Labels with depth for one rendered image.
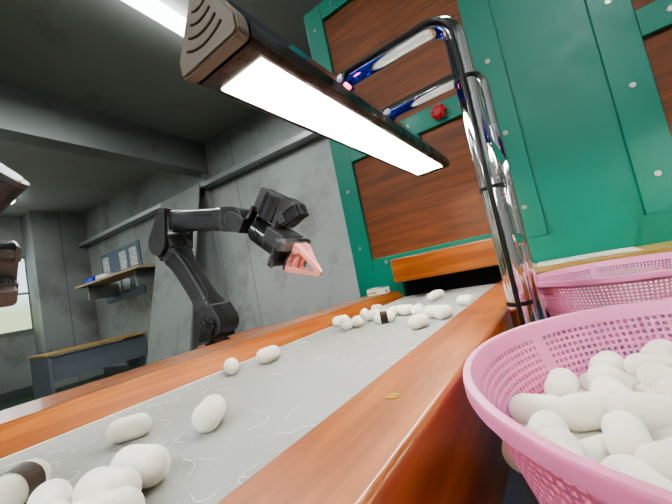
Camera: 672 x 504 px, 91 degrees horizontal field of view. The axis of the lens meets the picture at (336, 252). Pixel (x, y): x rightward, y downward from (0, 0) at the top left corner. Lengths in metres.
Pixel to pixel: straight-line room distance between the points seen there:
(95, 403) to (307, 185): 3.37
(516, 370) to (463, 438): 0.08
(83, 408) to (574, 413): 0.43
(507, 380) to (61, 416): 0.41
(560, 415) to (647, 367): 0.07
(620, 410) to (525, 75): 0.91
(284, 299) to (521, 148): 3.27
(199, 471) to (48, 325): 7.11
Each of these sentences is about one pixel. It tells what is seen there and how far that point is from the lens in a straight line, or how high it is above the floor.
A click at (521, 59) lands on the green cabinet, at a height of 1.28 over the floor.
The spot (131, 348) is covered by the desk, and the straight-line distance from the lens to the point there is 5.76.
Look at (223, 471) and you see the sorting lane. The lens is 0.23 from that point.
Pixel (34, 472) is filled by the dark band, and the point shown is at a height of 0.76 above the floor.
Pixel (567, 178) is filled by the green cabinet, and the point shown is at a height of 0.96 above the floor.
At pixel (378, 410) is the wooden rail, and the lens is 0.19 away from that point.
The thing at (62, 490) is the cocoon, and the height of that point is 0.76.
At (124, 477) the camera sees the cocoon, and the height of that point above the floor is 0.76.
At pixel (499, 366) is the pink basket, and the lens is 0.26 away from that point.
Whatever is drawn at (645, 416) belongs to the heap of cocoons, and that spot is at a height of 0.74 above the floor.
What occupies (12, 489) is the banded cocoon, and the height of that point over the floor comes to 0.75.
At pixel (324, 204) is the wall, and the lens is 3.54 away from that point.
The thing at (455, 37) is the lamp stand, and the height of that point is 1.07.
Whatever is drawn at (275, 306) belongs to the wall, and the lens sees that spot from 4.00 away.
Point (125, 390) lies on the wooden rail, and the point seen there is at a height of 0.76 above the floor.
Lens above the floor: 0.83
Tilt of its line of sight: 5 degrees up
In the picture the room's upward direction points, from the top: 11 degrees counter-clockwise
